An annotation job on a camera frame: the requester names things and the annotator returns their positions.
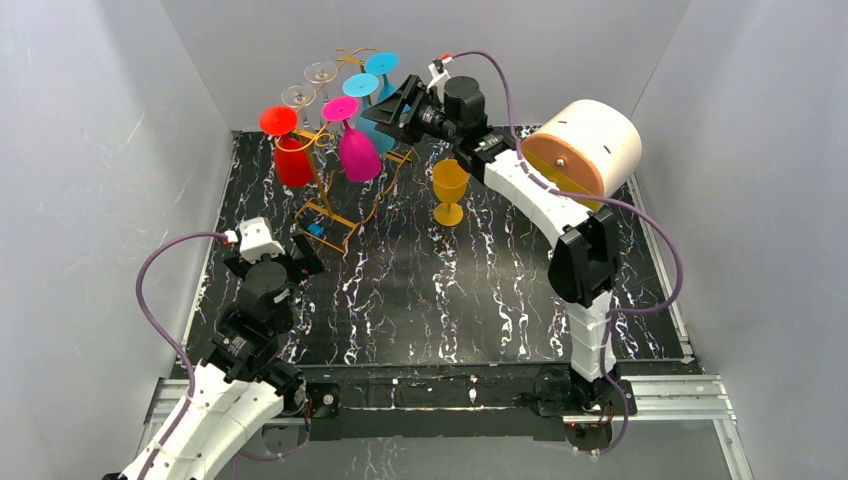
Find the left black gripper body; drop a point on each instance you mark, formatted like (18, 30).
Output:
(308, 261)

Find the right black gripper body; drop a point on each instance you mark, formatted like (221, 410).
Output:
(409, 105)

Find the gold wire glass rack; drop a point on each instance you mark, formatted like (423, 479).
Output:
(317, 217)

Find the magenta wine glass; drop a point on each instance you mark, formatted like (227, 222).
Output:
(360, 160)

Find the yellow wine glass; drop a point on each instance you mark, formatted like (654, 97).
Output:
(450, 183)

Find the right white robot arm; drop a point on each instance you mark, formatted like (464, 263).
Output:
(585, 260)

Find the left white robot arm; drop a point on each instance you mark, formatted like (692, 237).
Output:
(240, 382)

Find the light blue wine glass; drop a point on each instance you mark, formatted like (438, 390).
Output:
(361, 86)

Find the teal blue wine glass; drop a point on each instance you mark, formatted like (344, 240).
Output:
(380, 66)

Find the clear wine glass rear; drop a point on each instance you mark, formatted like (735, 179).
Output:
(320, 74)

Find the clear wine glass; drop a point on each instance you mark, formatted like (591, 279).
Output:
(320, 74)
(299, 97)

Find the red wine glass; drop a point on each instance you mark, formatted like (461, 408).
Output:
(290, 161)

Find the clear wine glass front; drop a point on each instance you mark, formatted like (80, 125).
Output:
(299, 97)

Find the black marble pattern mat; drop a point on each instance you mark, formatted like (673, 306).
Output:
(409, 291)

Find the white cylindrical drawer box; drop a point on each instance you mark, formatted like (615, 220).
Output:
(587, 148)

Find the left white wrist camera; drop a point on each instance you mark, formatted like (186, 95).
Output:
(256, 240)

